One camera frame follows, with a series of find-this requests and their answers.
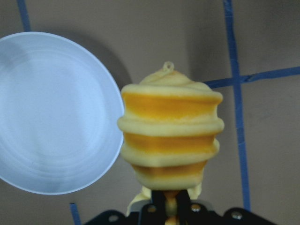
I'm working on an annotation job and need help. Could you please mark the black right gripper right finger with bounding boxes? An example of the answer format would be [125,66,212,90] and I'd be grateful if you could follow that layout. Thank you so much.
[176,190,193,225]

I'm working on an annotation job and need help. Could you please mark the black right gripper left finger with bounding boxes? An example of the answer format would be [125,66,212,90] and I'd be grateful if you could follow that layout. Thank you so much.
[151,190,167,225]

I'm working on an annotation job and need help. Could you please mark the yellow sliced bread loaf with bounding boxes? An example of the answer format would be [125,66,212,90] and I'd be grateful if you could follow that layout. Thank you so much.
[118,62,224,225]

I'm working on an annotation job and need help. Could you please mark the blue plate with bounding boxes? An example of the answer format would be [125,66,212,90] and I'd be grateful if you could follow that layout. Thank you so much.
[0,32,123,195]

